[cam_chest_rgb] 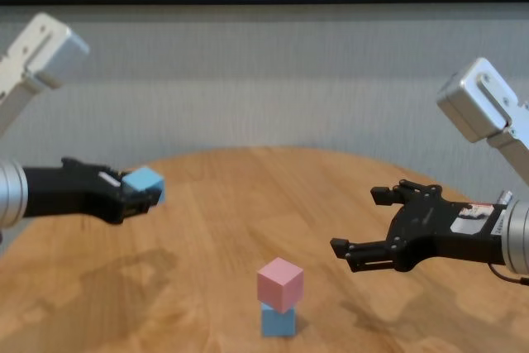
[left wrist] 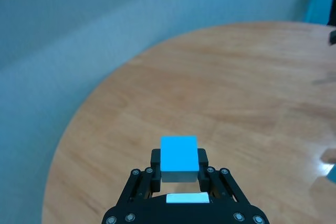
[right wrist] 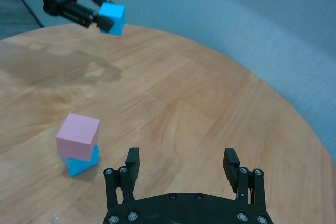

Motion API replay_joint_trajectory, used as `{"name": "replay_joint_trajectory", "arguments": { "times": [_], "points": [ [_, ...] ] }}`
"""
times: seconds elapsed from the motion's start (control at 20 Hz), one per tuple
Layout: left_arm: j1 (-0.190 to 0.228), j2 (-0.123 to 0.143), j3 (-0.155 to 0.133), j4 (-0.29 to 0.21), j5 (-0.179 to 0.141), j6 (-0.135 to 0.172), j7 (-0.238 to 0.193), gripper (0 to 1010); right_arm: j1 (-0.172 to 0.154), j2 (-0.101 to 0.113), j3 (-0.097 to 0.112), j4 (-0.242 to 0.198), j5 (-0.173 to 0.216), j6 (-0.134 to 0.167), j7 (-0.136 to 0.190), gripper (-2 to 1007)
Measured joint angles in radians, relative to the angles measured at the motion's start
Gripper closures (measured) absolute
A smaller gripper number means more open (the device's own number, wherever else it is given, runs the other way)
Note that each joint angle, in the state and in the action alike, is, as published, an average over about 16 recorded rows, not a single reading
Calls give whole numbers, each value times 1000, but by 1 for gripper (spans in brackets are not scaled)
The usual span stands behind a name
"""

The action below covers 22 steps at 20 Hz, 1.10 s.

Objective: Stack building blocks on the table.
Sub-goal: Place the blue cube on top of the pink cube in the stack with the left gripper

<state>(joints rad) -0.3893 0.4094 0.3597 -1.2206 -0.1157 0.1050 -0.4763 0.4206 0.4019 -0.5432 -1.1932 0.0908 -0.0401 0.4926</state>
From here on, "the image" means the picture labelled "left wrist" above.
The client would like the blue building block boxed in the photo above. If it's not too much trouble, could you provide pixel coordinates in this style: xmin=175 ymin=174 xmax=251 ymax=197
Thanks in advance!
xmin=160 ymin=135 xmax=199 ymax=184
xmin=326 ymin=164 xmax=336 ymax=184

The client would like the pink building block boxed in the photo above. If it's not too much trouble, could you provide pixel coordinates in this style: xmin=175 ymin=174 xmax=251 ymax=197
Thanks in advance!
xmin=321 ymin=148 xmax=336 ymax=165

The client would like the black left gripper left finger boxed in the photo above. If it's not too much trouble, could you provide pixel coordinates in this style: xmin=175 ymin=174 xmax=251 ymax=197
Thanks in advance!
xmin=121 ymin=148 xmax=163 ymax=201

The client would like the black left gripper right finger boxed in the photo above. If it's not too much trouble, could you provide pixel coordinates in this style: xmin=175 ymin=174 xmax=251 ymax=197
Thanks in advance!
xmin=196 ymin=148 xmax=249 ymax=204

